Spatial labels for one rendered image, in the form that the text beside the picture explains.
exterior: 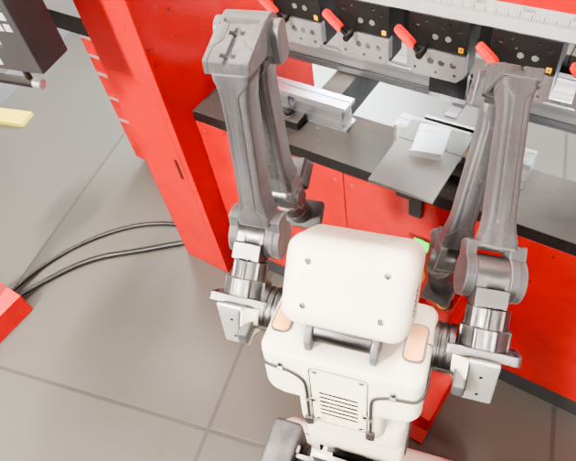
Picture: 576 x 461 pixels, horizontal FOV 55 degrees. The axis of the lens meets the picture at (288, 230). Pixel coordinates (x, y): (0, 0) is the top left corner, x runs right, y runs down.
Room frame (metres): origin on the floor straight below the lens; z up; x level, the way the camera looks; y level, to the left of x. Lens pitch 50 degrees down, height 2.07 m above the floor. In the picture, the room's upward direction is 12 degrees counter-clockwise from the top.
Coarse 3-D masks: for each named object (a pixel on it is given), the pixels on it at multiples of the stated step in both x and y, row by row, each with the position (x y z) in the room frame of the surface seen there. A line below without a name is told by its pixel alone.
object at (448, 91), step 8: (432, 80) 1.16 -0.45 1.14; (440, 80) 1.15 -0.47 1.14; (464, 80) 1.10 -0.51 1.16; (432, 88) 1.16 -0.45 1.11; (440, 88) 1.15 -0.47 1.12; (448, 88) 1.13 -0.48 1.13; (456, 88) 1.12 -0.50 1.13; (464, 88) 1.10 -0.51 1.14; (432, 96) 1.17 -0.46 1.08; (440, 96) 1.15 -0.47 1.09; (448, 96) 1.14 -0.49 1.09; (456, 96) 1.12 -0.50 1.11; (464, 96) 1.10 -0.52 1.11; (464, 104) 1.11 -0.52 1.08
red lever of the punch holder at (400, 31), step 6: (396, 30) 1.16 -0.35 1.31; (402, 30) 1.15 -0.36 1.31; (402, 36) 1.15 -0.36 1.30; (408, 36) 1.15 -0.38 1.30; (408, 42) 1.14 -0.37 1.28; (414, 42) 1.14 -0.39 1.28; (414, 48) 1.13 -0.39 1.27; (420, 48) 1.13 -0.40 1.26; (426, 48) 1.14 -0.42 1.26; (420, 54) 1.11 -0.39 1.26
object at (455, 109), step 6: (480, 60) 1.33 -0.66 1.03; (474, 66) 1.31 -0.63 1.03; (480, 66) 1.31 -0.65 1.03; (474, 72) 1.29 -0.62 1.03; (468, 90) 1.25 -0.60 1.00; (450, 108) 1.19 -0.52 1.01; (456, 108) 1.19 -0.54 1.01; (462, 108) 1.18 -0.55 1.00; (444, 114) 1.17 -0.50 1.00; (450, 114) 1.17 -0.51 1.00; (456, 114) 1.16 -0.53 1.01
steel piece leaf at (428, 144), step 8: (416, 136) 1.11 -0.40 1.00; (424, 136) 1.10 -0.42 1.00; (432, 136) 1.10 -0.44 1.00; (440, 136) 1.09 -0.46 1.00; (448, 136) 1.08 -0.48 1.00; (416, 144) 1.08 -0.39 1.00; (424, 144) 1.08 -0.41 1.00; (432, 144) 1.07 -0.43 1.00; (440, 144) 1.06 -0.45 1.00; (416, 152) 1.04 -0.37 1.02; (424, 152) 1.03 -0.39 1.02; (432, 152) 1.04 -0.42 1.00; (440, 152) 1.03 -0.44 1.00; (440, 160) 1.01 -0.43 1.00
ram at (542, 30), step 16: (368, 0) 1.25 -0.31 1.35; (384, 0) 1.22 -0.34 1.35; (400, 0) 1.19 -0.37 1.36; (416, 0) 1.17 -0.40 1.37; (496, 0) 1.05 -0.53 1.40; (512, 0) 1.02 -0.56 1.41; (528, 0) 1.00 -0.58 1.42; (544, 0) 0.98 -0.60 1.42; (560, 0) 0.96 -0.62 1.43; (448, 16) 1.11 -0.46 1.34; (464, 16) 1.09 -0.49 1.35; (480, 16) 1.07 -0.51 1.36; (496, 16) 1.04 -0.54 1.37; (528, 32) 0.99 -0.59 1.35; (544, 32) 0.97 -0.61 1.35; (560, 32) 0.95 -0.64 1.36
